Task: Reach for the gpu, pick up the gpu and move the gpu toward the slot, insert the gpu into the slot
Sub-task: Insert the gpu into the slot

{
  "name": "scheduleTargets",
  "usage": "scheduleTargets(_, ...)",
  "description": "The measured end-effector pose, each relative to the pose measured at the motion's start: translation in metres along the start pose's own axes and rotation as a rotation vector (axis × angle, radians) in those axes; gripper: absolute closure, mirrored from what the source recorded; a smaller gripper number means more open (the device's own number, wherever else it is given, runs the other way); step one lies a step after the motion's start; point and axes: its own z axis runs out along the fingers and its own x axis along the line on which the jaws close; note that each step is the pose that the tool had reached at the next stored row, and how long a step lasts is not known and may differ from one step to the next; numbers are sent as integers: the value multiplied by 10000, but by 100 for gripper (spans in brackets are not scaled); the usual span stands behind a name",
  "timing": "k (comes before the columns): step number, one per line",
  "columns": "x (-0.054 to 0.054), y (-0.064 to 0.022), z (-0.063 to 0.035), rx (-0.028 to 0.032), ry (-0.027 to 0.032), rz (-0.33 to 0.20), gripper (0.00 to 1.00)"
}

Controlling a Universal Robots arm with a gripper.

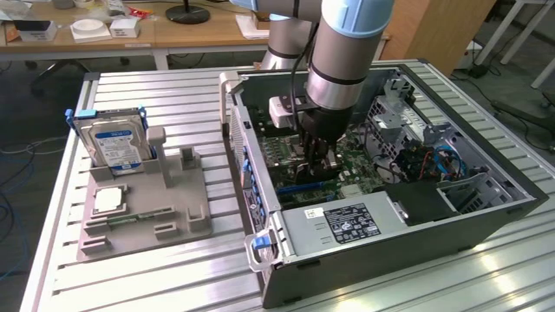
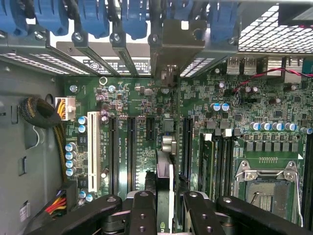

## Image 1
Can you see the white labelled box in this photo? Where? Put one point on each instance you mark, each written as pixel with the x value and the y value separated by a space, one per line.
pixel 125 28

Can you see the clear plastic bag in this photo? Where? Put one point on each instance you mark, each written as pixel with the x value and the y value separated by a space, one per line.
pixel 117 7

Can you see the wooden desk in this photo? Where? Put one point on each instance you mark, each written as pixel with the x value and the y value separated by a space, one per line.
pixel 61 45

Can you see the long blue expansion slot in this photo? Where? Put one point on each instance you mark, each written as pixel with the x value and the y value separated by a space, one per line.
pixel 299 188

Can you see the white round holder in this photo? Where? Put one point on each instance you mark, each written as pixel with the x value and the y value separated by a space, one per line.
pixel 90 29

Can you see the silver CPU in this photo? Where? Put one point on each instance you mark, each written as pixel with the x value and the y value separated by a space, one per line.
pixel 107 200

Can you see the white box with red button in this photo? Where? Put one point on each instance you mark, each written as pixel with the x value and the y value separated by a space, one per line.
pixel 470 55

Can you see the silver angled drive cage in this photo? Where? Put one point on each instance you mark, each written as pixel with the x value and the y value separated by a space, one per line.
pixel 473 195

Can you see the hard disk in blue caddy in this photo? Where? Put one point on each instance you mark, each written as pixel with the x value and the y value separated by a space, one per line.
pixel 113 146

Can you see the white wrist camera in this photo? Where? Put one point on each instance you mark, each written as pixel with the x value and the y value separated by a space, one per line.
pixel 282 113

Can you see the black floor stand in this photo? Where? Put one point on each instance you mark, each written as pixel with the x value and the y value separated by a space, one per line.
pixel 525 110

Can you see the white box with black top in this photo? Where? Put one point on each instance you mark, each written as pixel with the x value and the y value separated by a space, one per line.
pixel 35 31

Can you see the silver chipset heatsink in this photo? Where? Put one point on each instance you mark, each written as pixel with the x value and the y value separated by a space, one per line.
pixel 355 191

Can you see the grey cup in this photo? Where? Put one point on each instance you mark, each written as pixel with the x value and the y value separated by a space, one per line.
pixel 63 4

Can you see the wooden cabinet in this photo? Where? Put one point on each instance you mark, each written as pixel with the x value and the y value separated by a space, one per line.
pixel 434 29

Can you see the black open PC case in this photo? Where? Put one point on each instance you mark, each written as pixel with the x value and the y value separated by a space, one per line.
pixel 390 260

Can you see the white table frame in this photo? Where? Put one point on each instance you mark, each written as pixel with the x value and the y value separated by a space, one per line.
pixel 521 19

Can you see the red packet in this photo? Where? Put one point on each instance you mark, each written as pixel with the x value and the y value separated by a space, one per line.
pixel 141 13

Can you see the graphics card with metal bracket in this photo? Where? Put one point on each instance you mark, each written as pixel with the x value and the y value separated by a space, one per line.
pixel 321 175

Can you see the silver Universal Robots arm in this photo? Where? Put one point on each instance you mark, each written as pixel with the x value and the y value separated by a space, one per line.
pixel 338 48

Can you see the grey power supply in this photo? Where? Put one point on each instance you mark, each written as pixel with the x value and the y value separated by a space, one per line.
pixel 347 224

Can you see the grey parts rack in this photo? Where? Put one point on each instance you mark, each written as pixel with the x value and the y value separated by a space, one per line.
pixel 147 234

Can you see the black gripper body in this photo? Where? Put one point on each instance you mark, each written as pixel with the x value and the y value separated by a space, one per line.
pixel 325 126

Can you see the white paper stack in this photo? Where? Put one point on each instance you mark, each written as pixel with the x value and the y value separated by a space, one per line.
pixel 251 27

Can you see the CPU socket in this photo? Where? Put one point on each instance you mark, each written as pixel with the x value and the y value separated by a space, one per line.
pixel 293 148

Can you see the green motherboard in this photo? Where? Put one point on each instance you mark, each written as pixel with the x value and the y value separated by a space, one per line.
pixel 359 169

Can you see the green RAM stick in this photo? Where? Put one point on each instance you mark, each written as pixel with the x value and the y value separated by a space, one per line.
pixel 130 218

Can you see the black round lamp base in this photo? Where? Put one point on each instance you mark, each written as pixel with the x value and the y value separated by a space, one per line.
pixel 189 14

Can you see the black chair base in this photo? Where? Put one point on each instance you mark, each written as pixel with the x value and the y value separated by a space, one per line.
pixel 47 76

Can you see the black plastic shroud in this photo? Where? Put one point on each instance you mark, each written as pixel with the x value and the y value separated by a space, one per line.
pixel 421 204

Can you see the silver perforated disk bay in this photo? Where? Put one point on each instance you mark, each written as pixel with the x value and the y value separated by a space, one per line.
pixel 390 126

